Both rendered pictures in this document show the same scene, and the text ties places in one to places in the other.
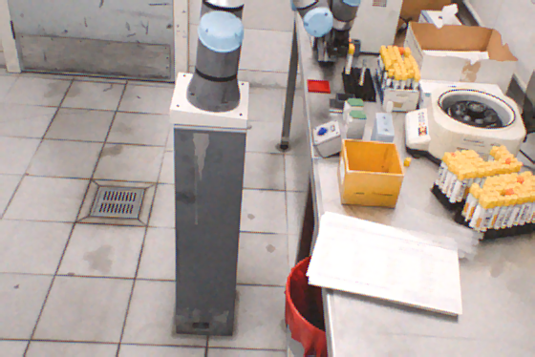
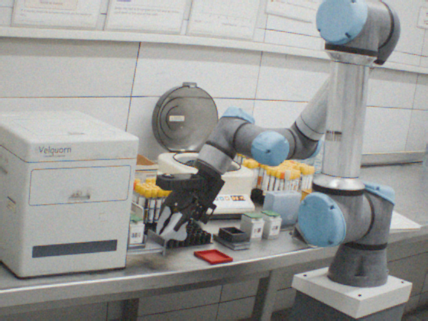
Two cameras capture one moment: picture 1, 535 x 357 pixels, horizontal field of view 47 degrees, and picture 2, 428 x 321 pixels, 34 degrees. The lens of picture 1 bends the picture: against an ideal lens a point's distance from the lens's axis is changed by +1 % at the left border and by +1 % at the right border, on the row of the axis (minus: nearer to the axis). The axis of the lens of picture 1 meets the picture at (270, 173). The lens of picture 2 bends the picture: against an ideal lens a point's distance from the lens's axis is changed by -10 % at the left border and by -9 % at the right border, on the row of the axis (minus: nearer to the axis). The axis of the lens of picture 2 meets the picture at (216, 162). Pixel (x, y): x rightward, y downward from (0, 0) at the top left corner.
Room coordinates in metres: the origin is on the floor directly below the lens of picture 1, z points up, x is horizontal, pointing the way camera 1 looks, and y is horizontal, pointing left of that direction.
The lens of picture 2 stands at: (2.78, 1.22, 1.50)
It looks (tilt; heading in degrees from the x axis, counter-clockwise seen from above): 13 degrees down; 232
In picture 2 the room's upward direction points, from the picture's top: 9 degrees clockwise
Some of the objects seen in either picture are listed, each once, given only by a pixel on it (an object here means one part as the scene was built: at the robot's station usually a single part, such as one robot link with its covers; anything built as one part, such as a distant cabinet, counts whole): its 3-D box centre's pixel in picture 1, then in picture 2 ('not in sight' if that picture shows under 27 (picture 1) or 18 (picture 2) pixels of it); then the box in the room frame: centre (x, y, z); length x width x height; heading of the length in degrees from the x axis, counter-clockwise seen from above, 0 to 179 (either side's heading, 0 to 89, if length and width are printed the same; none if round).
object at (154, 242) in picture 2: (327, 40); (121, 243); (1.94, -0.14, 0.92); 0.21 x 0.07 x 0.05; 4
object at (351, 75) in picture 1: (361, 71); (177, 219); (1.72, -0.25, 0.93); 0.17 x 0.09 x 0.11; 4
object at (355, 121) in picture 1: (355, 124); (269, 225); (1.44, -0.22, 0.91); 0.05 x 0.04 x 0.07; 94
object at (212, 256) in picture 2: (318, 86); (213, 256); (1.69, -0.12, 0.88); 0.07 x 0.07 x 0.01; 4
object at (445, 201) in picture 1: (470, 192); (267, 196); (1.21, -0.49, 0.89); 0.17 x 0.09 x 0.02; 111
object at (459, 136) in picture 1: (463, 126); (206, 183); (1.44, -0.51, 0.94); 0.30 x 0.24 x 0.12; 85
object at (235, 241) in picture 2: (345, 103); (231, 237); (1.58, -0.20, 0.89); 0.09 x 0.05 x 0.04; 92
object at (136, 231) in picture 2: not in sight; (130, 231); (1.91, -0.15, 0.95); 0.05 x 0.04 x 0.06; 94
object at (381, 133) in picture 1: (381, 139); (280, 209); (1.35, -0.28, 0.92); 0.10 x 0.07 x 0.10; 179
